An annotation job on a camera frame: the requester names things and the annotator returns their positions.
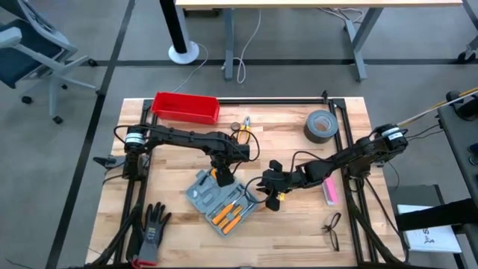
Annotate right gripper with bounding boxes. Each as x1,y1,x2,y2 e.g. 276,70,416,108
261,159,303,212

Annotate grey plastic tool case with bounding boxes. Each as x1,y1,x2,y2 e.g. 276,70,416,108
184,168,260,238

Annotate orange-handled pliers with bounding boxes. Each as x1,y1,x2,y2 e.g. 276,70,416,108
238,115,252,145

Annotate red plastic bin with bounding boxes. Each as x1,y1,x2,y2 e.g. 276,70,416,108
151,92,221,126

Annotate pink white plastic tool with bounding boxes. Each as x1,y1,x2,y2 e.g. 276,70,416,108
321,176,340,206

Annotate black-framed eyeglasses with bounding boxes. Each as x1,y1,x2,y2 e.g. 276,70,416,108
323,212,343,253

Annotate black grey work glove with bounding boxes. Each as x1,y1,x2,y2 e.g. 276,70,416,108
131,202,173,268

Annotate black table clamp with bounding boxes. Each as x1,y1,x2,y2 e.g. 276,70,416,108
93,155,117,168

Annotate pole with white round base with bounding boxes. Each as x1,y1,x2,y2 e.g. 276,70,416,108
158,0,201,66

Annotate grey metal desk leg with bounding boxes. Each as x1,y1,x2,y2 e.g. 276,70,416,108
343,7,384,83
223,9,236,82

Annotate black beam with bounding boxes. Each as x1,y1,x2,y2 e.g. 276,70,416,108
394,197,478,232

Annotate white paper sheet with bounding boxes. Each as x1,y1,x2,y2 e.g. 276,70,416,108
397,204,463,254

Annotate yellow and white rod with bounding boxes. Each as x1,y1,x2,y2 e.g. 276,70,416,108
395,87,478,128

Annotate light wooden desk top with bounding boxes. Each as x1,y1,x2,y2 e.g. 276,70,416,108
175,0,464,10

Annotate dark grey side table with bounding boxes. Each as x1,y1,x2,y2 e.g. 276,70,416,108
436,104,478,269

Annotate black round device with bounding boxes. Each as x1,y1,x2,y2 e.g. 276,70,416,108
446,89,478,121

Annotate grey leg with black caster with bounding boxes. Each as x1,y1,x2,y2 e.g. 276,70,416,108
456,0,478,65

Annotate blue office chair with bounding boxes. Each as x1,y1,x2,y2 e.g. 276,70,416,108
0,0,99,126

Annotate black right camera cable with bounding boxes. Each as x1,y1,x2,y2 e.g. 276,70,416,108
244,176,270,205

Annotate black camera cable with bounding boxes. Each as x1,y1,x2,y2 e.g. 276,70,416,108
229,128,261,176
244,176,270,205

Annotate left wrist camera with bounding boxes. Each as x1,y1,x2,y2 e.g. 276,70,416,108
231,143,251,164

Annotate black left camera cable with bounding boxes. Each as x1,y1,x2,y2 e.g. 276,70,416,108
229,128,261,176

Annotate grey duct tape roll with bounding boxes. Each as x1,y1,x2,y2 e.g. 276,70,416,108
302,109,340,145

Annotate black cable bundle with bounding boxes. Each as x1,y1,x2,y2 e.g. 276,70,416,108
84,201,145,269
349,201,410,267

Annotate thin white floor cable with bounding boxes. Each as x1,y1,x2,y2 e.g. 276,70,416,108
173,43,210,93

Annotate white looped floor cable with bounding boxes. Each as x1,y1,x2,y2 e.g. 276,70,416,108
222,10,262,85

